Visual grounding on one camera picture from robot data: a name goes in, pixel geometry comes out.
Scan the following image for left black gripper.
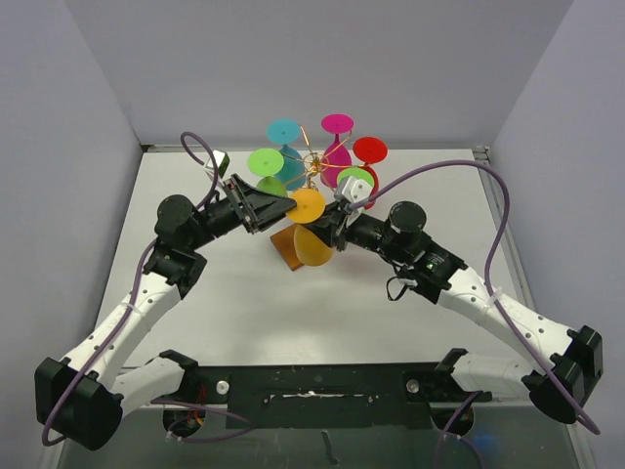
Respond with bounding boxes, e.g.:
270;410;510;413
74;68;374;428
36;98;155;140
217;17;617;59
187;174;297;250

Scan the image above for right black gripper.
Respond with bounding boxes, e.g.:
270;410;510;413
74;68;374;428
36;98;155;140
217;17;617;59
301;199;409;264

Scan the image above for orange wine glass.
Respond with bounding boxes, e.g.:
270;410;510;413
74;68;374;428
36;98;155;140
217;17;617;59
286;189;334;267

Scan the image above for green wine glass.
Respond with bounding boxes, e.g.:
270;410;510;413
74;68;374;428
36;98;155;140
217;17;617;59
335;167;375;195
247;148;287;196

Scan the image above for magenta wine glass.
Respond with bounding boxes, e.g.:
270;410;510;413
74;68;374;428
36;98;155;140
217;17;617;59
320;113;354;169

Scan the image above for red wine glass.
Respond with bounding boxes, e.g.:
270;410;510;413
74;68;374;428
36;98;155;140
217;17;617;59
353;136;388;195

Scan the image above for blue wine glass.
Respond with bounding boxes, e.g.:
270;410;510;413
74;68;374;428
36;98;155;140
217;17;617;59
267;119;306;191

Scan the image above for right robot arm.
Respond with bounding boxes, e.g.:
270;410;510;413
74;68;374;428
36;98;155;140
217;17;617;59
307;201;603;424

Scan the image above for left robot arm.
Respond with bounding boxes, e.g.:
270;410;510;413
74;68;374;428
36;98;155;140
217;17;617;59
34;175;297;450

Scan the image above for wooden rack base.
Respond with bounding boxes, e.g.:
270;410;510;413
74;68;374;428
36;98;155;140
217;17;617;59
270;225;304;272

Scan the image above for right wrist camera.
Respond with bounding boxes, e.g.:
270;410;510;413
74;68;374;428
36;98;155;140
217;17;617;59
334;176;373;213

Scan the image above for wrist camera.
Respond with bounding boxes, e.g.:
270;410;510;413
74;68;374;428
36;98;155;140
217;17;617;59
334;176;373;213
203;149;230;181

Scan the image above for gold wire glass rack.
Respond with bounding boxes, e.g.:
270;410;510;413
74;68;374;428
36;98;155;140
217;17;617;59
297;125;353;191

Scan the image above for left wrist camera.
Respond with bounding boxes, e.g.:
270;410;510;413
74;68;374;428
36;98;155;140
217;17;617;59
203;149;230;181

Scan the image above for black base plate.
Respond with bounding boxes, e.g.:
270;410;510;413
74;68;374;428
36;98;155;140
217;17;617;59
169;362;469;429

